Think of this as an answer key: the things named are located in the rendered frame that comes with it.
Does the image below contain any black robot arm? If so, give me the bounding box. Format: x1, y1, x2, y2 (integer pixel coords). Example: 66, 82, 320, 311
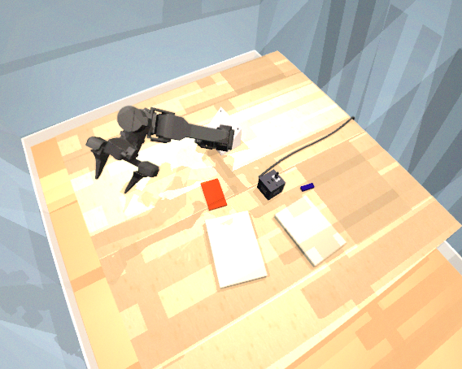
103, 105, 235, 161

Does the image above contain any orange rectangular block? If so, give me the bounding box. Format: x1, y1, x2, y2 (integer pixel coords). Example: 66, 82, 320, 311
200, 178, 227, 211

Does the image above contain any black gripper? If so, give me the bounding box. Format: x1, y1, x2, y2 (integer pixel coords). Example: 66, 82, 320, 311
85, 130, 159, 194

